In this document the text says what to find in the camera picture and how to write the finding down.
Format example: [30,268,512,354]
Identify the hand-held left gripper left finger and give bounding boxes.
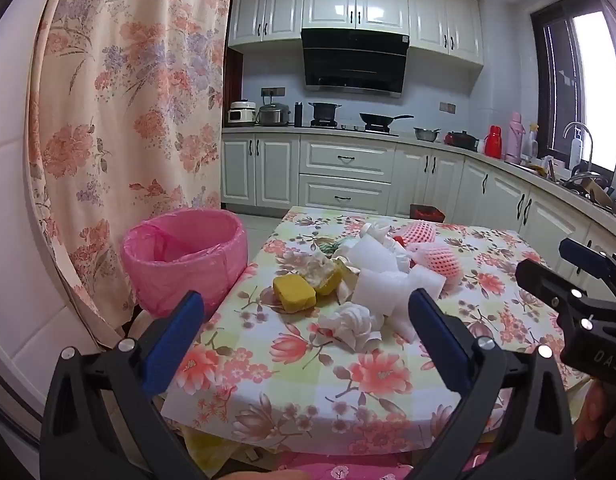
[39,290,209,480]

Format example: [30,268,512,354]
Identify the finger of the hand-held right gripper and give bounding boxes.
[559,238,616,289]
[515,259,596,317]

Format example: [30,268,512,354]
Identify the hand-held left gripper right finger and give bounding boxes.
[408,287,576,480]

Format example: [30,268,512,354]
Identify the pink trash bin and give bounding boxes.
[120,208,249,317]

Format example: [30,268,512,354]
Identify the pink foam fruit net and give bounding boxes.
[395,221,437,247]
[407,244,462,286]

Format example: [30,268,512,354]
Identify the person's right hand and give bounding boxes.
[574,381,616,446]

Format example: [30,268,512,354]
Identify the white foam sheet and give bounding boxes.
[347,239,399,275]
[351,267,446,338]

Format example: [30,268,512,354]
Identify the crumpled white tissue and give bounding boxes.
[318,302,386,353]

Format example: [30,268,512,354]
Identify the chrome faucet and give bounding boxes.
[562,121,596,176]

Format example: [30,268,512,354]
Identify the clear bottle yellow top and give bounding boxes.
[522,122,539,161]

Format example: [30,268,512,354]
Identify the floral tablecloth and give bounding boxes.
[160,206,588,456]

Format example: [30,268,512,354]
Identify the dark bin red liner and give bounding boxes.
[409,203,446,222]

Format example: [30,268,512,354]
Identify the pink thermos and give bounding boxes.
[505,112,523,163]

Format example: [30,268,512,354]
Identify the red thermos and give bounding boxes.
[484,125,503,159]

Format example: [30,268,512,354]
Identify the white lower cabinets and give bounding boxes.
[220,127,616,281]

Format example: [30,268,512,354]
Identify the white cabinets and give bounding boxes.
[228,0,484,66]
[220,127,616,281]

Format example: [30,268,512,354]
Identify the red black casserole pot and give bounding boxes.
[444,130,479,151]

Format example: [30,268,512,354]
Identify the dark framed window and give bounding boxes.
[530,0,616,173]

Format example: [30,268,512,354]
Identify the white cabinet drawer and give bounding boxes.
[299,140,396,183]
[298,174,393,216]

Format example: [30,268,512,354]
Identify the gas stove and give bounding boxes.
[308,119,401,137]

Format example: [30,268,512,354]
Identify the black wok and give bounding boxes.
[359,112,415,131]

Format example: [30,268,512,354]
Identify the floral curtain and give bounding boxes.
[25,0,237,348]

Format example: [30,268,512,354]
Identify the white rice cooker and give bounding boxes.
[226,101,256,126]

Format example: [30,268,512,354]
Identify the silver pressure cooker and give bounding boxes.
[258,103,292,127]

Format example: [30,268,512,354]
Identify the black cooking pot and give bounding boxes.
[308,102,343,123]

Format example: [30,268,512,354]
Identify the black range hood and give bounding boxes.
[301,27,411,98]

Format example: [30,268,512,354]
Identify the white upper cabinets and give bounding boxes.
[228,0,484,66]

